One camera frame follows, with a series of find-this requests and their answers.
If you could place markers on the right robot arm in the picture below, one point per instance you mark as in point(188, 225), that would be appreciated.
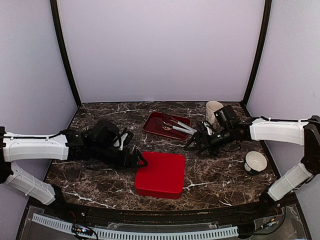
point(295, 139)

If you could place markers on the grey cable duct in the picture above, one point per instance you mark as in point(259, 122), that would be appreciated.
point(135, 232)

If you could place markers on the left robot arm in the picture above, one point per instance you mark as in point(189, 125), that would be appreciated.
point(66, 145)

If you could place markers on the right black frame post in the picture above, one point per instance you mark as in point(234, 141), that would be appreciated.
point(259, 51)

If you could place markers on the white bowl dark base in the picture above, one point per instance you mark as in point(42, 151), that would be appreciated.
point(255, 163)

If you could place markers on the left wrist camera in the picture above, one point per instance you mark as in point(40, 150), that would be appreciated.
point(105, 133)

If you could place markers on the red box lid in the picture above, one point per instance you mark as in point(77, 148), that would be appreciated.
point(164, 171)

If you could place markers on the left black frame post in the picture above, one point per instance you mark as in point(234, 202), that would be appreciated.
point(63, 51)

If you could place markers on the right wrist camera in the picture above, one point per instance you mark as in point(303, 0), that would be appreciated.
point(226, 117)

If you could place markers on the black frame post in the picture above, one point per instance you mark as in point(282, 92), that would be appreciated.
point(63, 51)
point(259, 51)

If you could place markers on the metal tongs white handles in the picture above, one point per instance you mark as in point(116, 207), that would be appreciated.
point(167, 122)

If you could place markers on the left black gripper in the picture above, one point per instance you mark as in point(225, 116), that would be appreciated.
point(125, 163)

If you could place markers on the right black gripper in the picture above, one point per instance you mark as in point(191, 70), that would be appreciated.
point(198, 136)

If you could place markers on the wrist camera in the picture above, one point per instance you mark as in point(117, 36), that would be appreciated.
point(226, 117)
point(105, 133)

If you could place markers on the dark red tray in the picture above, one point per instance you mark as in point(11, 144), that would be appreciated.
point(151, 127)

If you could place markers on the cream mug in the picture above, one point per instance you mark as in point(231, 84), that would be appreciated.
point(211, 108)

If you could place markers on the red box with liners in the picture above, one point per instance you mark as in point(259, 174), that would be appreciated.
point(163, 194)

